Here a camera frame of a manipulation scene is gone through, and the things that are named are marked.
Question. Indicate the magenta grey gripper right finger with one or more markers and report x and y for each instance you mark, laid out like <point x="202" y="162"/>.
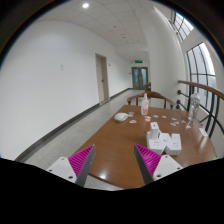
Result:
<point x="153" y="166"/>

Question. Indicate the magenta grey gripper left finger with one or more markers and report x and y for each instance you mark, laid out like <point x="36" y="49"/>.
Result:
<point x="76" y="167"/>

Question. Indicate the white charger plug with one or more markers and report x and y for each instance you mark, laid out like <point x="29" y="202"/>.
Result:
<point x="154" y="130"/>

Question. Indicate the white power strip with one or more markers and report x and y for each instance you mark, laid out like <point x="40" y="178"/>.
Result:
<point x="164" y="143"/>

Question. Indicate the small white red sticker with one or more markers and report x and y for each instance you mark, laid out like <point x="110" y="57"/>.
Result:
<point x="133" y="121"/>

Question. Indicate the white computer mouse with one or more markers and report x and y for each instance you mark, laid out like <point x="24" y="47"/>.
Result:
<point x="120" y="117"/>

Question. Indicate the white spray bottle red label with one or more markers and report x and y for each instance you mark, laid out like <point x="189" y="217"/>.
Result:
<point x="144" y="105"/>

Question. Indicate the wooden chair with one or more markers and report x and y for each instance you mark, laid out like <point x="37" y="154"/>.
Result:
<point x="151" y="95"/>

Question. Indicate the clear plastic water bottle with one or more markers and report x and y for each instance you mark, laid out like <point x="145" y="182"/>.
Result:
<point x="194" y="106"/>

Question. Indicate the wooden handrail black railing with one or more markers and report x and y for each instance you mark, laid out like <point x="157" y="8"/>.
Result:
<point x="210" y="100"/>

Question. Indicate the grey double door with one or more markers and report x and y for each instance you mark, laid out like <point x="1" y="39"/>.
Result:
<point x="139" y="77"/>

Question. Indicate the green exit sign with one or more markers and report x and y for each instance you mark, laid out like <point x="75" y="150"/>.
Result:
<point x="138" y="61"/>

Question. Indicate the beige hallway door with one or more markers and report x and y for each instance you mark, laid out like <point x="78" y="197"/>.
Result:
<point x="102" y="78"/>

